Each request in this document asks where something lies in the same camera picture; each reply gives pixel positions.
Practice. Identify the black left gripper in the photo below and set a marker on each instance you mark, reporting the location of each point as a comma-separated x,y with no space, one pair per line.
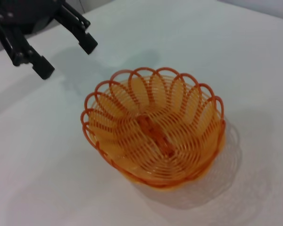
26,14

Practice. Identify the orange woven plastic basket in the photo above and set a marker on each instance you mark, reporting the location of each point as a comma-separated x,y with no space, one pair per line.
155,131

